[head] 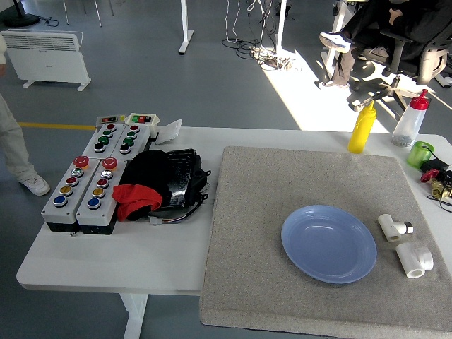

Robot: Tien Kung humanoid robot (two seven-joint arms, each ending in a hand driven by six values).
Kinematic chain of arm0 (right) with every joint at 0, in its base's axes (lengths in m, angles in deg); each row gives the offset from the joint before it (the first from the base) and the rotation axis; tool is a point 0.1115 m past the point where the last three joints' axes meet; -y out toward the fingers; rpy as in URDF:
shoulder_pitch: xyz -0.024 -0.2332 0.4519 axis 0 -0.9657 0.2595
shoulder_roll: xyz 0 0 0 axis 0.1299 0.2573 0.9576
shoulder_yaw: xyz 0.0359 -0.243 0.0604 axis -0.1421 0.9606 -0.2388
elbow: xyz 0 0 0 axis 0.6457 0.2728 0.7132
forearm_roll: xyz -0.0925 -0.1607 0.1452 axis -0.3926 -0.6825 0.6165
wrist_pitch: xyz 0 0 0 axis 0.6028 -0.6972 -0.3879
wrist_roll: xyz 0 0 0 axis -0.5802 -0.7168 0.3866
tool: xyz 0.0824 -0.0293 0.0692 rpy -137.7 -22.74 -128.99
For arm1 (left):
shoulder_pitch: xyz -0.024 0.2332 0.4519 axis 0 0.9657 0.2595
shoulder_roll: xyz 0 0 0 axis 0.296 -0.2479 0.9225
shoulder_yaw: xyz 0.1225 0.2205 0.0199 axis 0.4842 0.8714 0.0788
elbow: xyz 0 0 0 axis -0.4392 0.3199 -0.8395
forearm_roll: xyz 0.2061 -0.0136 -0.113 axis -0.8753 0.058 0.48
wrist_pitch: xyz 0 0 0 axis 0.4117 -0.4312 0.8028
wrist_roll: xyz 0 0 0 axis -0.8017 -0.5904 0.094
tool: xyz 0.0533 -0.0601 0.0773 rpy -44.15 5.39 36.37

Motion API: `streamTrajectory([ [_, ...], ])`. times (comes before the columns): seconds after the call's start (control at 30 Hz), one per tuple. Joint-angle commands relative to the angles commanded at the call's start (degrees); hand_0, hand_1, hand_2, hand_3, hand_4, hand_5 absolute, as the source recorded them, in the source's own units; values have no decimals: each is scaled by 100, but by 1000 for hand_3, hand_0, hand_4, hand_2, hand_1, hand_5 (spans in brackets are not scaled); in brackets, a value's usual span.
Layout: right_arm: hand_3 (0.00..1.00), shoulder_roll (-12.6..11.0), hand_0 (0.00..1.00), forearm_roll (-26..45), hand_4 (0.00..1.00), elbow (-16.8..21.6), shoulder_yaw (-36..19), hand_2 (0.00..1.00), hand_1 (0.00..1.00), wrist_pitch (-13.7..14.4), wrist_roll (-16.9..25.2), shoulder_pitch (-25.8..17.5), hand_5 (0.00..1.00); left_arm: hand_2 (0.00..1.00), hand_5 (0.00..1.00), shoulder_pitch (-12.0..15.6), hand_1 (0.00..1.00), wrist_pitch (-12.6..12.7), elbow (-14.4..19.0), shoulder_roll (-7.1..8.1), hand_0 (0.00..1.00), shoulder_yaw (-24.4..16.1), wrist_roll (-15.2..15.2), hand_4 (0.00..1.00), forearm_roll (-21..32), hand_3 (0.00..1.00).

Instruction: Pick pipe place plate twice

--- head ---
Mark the brass valve red handle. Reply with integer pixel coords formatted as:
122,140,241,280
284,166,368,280
420,168,452,198

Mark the thin black cable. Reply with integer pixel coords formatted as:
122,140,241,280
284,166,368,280
427,193,452,213

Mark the black office chair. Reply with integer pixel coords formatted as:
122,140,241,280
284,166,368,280
347,20,452,113

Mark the red cloth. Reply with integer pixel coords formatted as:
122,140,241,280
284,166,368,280
111,183,163,222

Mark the black fan base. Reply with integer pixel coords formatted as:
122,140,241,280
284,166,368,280
2,0,40,28

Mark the white desk leg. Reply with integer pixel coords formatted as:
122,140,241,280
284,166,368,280
273,0,289,54
321,0,350,71
177,0,195,55

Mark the white red-green switch box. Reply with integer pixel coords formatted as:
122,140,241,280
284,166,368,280
124,112,162,129

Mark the seated person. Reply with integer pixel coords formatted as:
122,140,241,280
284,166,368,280
319,0,452,90

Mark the grey-brown mat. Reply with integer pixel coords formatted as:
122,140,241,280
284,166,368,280
199,145,452,335

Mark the yellow squeeze bottle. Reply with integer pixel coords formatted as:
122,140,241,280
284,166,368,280
347,100,378,155

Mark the wire harness white connector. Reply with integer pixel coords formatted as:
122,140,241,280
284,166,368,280
148,197,209,226

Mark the white tee pipe metal end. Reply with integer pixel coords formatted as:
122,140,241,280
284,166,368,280
377,213,415,243

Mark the black power adapter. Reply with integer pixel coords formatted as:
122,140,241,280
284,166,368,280
420,157,450,174

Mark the standing person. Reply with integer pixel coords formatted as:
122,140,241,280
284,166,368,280
0,35,52,197

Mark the white table leg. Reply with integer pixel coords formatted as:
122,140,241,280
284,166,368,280
118,292,149,339

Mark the five-button control box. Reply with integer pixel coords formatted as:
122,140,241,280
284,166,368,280
40,155,90,233
75,157,128,236

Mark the large white tee pipe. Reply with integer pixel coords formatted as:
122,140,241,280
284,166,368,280
395,242,434,280

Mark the small grey switch box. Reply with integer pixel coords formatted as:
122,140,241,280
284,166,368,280
95,114,128,127

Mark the black cloth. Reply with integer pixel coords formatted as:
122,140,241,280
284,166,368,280
119,149,170,222

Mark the white panel heater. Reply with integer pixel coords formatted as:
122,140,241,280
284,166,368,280
0,28,92,93

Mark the black plastic tray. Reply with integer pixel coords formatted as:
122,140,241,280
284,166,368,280
160,148,213,211

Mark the green translucent cup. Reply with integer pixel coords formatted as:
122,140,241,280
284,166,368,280
405,141,436,169

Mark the floor cable tangle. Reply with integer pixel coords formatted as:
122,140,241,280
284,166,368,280
221,0,304,72

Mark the blue plate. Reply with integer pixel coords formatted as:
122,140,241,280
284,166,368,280
280,205,378,285

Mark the clear squeeze bottle red cap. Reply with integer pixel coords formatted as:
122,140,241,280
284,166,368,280
391,88,430,148

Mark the white plastic cover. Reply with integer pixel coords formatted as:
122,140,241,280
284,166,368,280
154,119,184,145

